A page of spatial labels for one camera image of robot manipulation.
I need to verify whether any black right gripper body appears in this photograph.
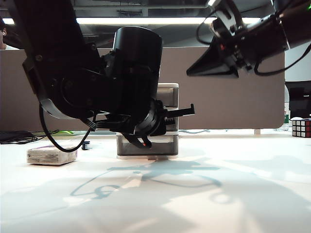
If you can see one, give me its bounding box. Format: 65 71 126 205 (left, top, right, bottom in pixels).
211 18 259 73

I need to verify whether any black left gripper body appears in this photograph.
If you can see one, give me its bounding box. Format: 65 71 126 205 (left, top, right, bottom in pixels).
106 99 169 137

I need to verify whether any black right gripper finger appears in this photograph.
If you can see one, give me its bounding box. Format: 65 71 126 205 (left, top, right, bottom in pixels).
191 66 240 79
186 40 232 77

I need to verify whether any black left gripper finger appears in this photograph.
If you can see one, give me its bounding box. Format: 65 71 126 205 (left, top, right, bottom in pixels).
122 132 153 150
166 103 196 125

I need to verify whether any smoky drawer with red handle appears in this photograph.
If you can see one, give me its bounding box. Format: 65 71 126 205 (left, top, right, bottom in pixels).
156 88 179 108
117 135 179 156
166 111 179 132

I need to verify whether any white plastic drawer cabinet frame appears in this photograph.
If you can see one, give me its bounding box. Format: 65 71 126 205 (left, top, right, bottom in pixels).
116 83 180 160

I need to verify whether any napkin pack with purple print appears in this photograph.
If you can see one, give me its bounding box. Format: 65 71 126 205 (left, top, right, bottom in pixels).
26 145 79 166

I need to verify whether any brown desk partition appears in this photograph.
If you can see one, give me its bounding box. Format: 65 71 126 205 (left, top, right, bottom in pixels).
0 46 286 133

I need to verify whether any bottle with green label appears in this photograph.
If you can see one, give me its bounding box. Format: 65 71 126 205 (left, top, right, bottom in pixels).
283 86 291 127

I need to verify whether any black monitor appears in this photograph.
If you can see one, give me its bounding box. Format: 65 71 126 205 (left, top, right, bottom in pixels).
284 81 311 120

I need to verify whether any long ceiling light strip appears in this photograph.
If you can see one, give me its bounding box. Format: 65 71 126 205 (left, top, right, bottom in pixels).
2 17 262 26

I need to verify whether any Rubik's cube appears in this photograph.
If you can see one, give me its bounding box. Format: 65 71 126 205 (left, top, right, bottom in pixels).
290 117 311 140

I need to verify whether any person in white shirt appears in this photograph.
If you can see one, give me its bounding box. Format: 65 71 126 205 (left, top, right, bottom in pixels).
0 18 20 50

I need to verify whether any black right camera cable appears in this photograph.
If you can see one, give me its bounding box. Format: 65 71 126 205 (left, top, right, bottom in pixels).
196 8 219 46

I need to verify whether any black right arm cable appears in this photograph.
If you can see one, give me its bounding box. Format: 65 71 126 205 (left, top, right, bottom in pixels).
253 43 311 77

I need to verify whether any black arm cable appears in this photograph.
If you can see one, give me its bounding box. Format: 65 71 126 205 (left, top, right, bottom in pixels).
253 43 311 77
38 104 92 153

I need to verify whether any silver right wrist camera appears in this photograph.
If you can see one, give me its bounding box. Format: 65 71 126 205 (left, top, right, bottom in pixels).
207 0 243 32

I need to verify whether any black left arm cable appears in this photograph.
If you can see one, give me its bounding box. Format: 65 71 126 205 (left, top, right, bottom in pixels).
38 104 92 153

